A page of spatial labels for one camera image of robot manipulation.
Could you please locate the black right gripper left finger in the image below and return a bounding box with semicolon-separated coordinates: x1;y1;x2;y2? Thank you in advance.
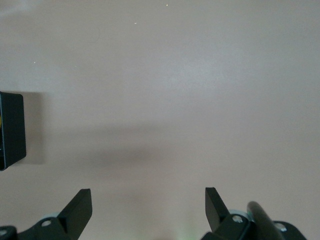
18;188;93;240

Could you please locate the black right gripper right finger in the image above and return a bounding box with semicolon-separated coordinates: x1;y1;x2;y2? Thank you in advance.
201;186;252;240

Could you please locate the black plastic box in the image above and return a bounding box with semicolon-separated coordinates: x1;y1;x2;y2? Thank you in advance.
0;91;27;172

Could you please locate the black right camera cable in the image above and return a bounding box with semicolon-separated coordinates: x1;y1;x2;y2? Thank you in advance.
246;201;307;240

